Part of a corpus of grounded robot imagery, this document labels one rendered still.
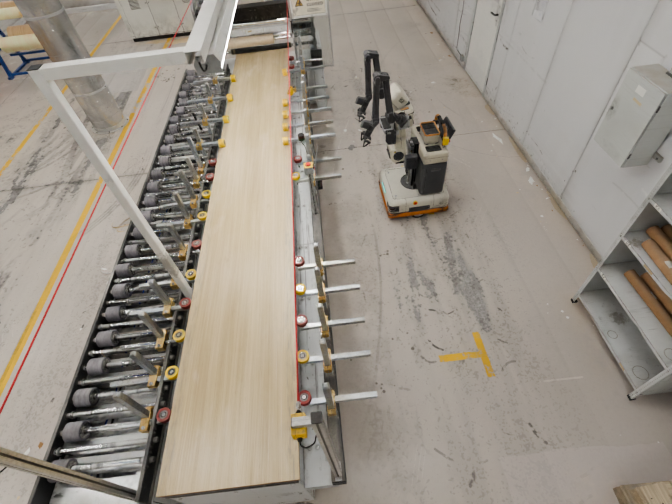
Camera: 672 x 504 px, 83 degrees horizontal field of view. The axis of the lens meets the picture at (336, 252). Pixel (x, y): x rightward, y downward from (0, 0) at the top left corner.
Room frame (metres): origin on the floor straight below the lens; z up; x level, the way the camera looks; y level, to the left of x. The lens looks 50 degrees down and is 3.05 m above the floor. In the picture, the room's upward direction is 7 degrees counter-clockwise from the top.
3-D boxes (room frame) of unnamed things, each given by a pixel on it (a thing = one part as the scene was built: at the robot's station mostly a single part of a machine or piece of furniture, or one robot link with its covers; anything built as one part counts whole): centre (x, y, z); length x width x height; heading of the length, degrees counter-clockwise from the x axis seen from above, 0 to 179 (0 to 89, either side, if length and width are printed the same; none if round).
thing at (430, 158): (3.21, -1.04, 0.59); 0.55 x 0.34 x 0.83; 1
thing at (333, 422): (2.91, 0.13, 0.67); 5.11 x 0.08 x 0.10; 0
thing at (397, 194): (3.21, -0.95, 0.16); 0.67 x 0.64 x 0.25; 91
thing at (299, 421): (0.41, 0.17, 1.20); 0.15 x 0.12 x 1.00; 0
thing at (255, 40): (5.58, 0.68, 1.05); 1.43 x 0.12 x 0.12; 90
